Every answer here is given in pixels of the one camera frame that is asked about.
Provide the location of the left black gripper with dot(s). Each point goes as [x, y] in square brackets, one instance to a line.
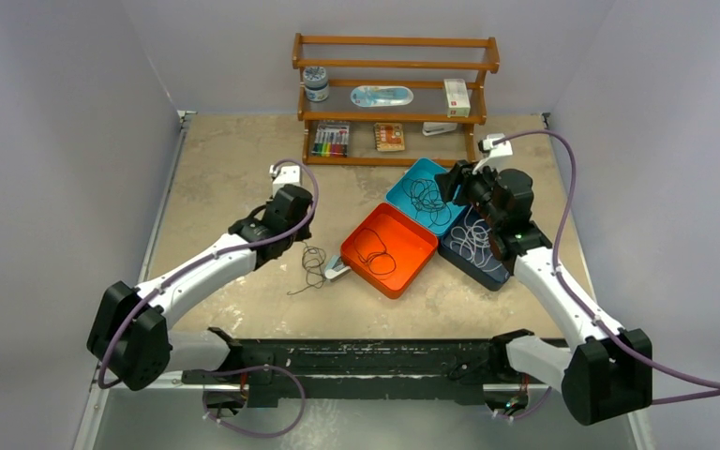
[303, 234]

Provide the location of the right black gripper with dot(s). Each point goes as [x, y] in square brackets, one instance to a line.
[463, 175]

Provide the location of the light blue tray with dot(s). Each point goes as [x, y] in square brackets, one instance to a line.
[416, 195]

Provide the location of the orange tray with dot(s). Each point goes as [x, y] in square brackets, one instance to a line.
[388, 250]

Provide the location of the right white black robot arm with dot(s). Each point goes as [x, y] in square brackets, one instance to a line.
[602, 373]

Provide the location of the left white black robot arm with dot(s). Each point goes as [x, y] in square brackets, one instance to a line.
[132, 335]

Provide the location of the dark blue tray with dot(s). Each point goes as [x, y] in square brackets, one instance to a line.
[467, 247]

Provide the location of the orange snack packet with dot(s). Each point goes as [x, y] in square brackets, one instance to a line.
[389, 137]

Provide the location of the white red small box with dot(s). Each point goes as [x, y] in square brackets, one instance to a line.
[457, 98]

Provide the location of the wooden shelf rack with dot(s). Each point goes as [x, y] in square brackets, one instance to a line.
[330, 91]

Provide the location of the marker pen pack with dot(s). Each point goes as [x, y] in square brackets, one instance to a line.
[331, 139]

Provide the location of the blue oval blister pack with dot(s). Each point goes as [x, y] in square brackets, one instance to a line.
[373, 96]

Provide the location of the white blue jar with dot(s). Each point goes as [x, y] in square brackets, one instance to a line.
[316, 83]

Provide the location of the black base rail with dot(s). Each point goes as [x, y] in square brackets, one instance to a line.
[466, 371]

